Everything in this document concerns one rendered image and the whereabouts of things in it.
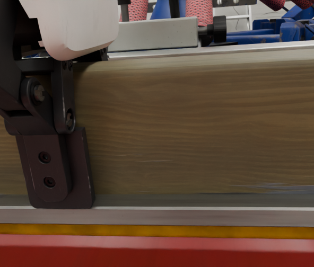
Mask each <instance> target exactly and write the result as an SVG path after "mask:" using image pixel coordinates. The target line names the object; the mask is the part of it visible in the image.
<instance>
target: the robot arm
mask: <svg viewBox="0 0 314 267"><path fill-rule="evenodd" d="M118 32H119V17H118V1H117V0H0V115H1V116H2V117H3V118H4V125H5V129H6V131H7V132H8V133H9V134H10V135H12V136H15V138H16V143H17V146H18V151H19V155H20V160H21V165H22V169H23V174H24V179H25V184H26V187H27V192H28V197H29V201H30V204H31V205H32V206H33V207H34V208H36V209H88V208H90V207H91V206H92V205H93V203H94V201H95V192H94V185H93V178H92V171H91V164H90V157H89V150H88V142H87V138H86V131H85V127H75V125H76V117H75V100H74V81H73V61H76V62H77V63H81V62H91V61H108V59H110V58H109V55H107V51H108V46H109V45H110V44H111V43H112V42H113V41H114V40H115V39H116V38H117V36H118ZM44 51H47V52H48V53H49V54H50V55H51V57H40V58H24V59H22V57H25V56H29V55H33V54H37V53H40V52H44ZM32 75H51V88H52V96H53V98H52V97H51V96H50V95H49V93H48V92H47V91H46V89H45V88H44V87H43V86H42V84H41V83H40V82H39V81H38V79H36V78H35V77H25V76H32Z"/></svg>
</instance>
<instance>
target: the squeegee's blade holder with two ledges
mask: <svg viewBox="0 0 314 267"><path fill-rule="evenodd" d="M0 224H63V225H151V226H238V227H314V194H95V201H94V203H93V205H92V206H91V207H90V208H88V209H36V208H34V207H33V206H32V205H31V204H30V201H29V197H28V194H0Z"/></svg>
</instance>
